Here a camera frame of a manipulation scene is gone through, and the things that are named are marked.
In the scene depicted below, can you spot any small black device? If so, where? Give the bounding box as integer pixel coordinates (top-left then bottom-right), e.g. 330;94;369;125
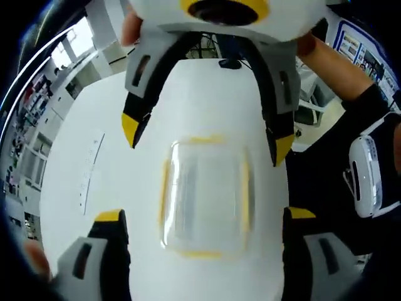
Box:
218;58;242;70

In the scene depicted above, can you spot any operator in black sleeve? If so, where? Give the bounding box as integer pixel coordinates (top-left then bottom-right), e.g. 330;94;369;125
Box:
283;83;401;301

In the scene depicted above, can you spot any person's left hand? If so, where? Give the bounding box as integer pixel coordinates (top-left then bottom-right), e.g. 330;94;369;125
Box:
23;241;53;283

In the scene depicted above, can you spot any blue framed wall poster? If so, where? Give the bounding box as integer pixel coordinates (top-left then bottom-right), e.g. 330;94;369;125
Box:
335;19;397;104

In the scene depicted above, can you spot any row of white office cabinets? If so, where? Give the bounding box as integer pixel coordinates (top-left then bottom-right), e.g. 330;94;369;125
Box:
0;46;104;201

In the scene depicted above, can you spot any clear lid with yellow latches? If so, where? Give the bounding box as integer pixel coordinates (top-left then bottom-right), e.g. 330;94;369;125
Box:
155;134;255;260

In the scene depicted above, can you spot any person's right hand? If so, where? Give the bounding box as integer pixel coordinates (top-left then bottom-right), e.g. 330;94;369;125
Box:
120;11;329;61

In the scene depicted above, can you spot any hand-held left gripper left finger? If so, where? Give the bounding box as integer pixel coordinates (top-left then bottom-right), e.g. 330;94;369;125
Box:
51;208;132;301

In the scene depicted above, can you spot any white frame office chair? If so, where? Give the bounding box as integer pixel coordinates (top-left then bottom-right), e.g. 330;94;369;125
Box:
294;83;328;128

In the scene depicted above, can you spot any white chest device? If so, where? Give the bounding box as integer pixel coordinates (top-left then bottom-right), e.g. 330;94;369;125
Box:
343;134;385;219

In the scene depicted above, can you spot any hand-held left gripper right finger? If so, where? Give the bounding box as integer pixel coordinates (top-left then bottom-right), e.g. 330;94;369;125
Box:
281;206;365;301

